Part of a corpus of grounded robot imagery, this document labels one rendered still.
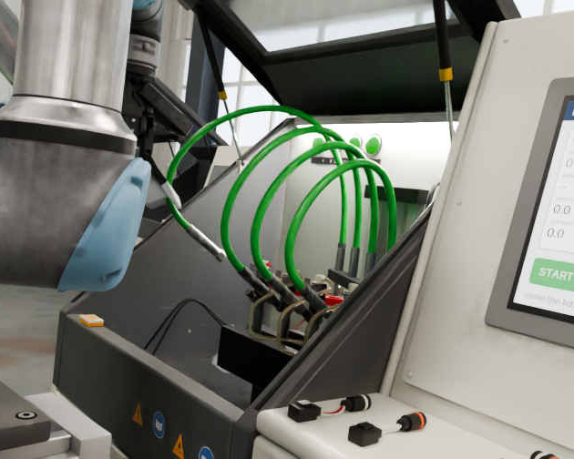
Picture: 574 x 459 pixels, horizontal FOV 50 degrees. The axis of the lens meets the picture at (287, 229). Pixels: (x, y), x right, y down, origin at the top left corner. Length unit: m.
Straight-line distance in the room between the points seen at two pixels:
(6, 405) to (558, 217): 0.64
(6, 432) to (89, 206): 0.19
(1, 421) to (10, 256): 0.14
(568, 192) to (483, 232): 0.12
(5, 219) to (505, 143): 0.66
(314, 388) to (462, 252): 0.28
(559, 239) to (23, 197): 0.61
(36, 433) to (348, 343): 0.45
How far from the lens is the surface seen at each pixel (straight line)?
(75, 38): 0.52
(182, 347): 1.50
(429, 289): 0.91
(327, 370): 0.85
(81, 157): 0.49
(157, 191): 1.19
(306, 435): 0.73
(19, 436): 0.56
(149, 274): 1.41
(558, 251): 0.82
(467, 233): 0.90
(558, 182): 0.85
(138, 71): 1.00
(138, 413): 1.06
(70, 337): 1.33
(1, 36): 1.10
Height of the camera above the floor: 1.24
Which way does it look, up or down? 3 degrees down
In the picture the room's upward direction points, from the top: 7 degrees clockwise
